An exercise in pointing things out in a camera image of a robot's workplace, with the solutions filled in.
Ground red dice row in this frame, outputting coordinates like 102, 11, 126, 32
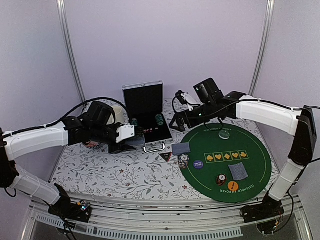
143, 127, 159, 134

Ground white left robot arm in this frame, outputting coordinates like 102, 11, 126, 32
0, 116, 137, 217

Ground triangular all in marker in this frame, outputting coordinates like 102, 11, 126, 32
159, 152, 172, 163

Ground orange big blind button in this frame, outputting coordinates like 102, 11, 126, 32
227, 181, 239, 192

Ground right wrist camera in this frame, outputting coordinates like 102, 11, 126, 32
174, 77, 225, 111

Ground aluminium poker case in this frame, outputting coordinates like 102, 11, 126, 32
122, 80, 173, 154

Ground left aluminium frame post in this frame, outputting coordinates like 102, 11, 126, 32
56, 0, 86, 102

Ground blue playing card deck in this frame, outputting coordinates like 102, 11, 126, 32
130, 136, 146, 146

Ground right aluminium frame post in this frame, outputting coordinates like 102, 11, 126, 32
248, 0, 275, 96

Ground cream ribbed ceramic mug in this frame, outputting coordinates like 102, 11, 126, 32
112, 105, 125, 124

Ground green poker chip stack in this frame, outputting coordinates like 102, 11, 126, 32
155, 114, 165, 126

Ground purple small blind button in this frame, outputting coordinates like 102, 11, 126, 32
193, 160, 204, 170

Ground front aluminium rail base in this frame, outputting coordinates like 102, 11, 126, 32
21, 193, 314, 240

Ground orange poker chip stack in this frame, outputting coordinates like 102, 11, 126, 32
216, 174, 226, 186

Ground clear dealer button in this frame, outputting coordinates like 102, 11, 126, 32
218, 130, 230, 140

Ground dealt blue playing card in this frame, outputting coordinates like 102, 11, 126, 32
230, 166, 249, 181

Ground aluminium frame post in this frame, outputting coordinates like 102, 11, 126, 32
248, 0, 275, 96
56, 0, 86, 102

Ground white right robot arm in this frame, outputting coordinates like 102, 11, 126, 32
173, 91, 319, 218

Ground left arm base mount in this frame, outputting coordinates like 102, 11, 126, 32
48, 197, 92, 223

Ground green blue chip stack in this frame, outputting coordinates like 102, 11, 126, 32
131, 118, 139, 126

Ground red patterned bowl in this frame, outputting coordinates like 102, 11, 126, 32
83, 140, 102, 149

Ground green round poker mat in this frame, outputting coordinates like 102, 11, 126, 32
181, 123, 272, 203

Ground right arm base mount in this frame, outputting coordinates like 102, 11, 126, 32
239, 194, 285, 235

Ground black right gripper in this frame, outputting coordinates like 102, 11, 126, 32
170, 100, 217, 132

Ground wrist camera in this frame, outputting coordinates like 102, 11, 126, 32
83, 101, 136, 144
174, 77, 225, 111

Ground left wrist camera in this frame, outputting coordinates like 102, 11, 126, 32
83, 101, 136, 144

